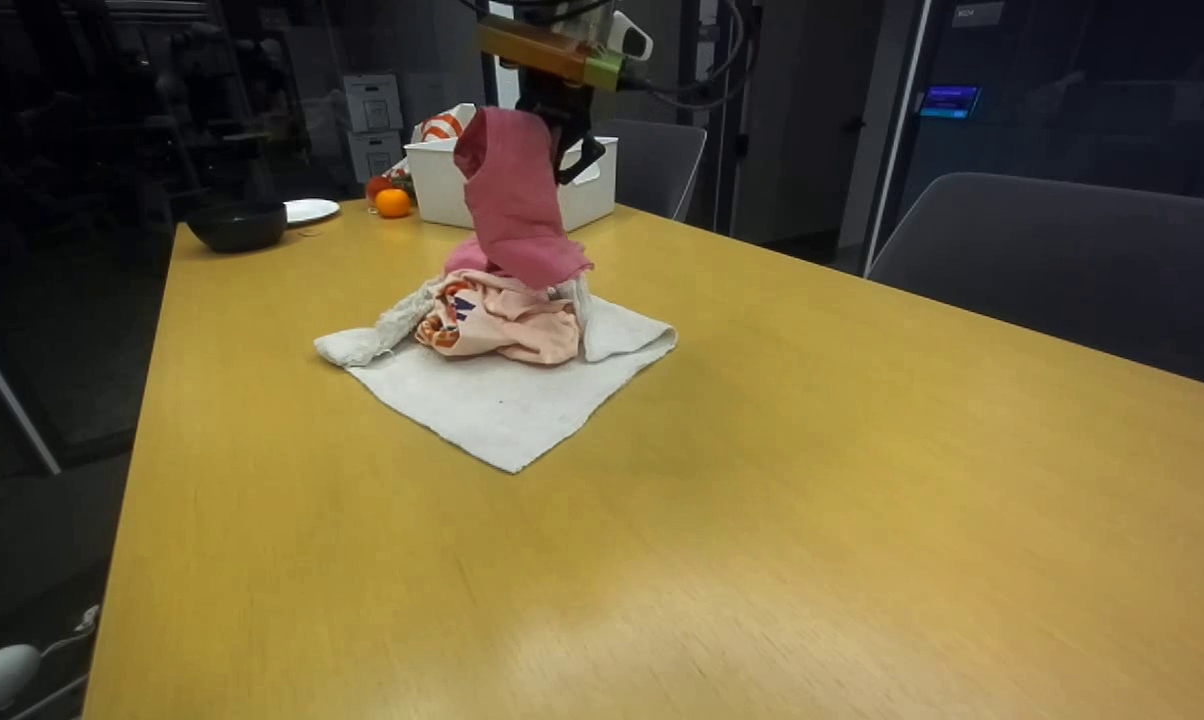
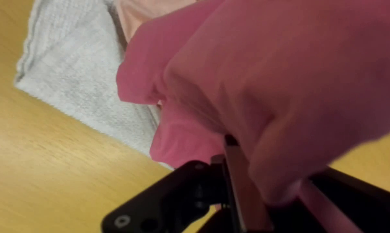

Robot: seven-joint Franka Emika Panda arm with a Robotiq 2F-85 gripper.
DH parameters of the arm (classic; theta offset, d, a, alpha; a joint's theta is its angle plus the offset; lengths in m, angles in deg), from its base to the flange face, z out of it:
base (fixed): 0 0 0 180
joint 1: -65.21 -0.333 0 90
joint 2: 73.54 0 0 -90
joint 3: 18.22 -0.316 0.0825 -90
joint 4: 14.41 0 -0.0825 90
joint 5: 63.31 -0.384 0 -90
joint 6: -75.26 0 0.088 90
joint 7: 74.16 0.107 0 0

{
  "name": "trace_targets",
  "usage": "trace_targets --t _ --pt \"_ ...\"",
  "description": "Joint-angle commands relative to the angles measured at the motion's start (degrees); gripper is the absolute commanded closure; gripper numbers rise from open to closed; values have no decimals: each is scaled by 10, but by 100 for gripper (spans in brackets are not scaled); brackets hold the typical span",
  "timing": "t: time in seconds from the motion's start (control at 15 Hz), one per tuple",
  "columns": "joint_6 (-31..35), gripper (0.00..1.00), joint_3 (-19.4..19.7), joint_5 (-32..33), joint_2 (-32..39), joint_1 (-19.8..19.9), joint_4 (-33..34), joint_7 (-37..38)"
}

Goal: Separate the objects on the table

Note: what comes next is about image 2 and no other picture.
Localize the white terry towel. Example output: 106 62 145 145
14 0 175 170

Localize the magenta pink cloth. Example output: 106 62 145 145
115 0 390 209

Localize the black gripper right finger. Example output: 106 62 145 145
297 167 390 233

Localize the peach patterned cloth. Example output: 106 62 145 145
114 0 198 42

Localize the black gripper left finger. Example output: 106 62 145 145
100 134 275 233

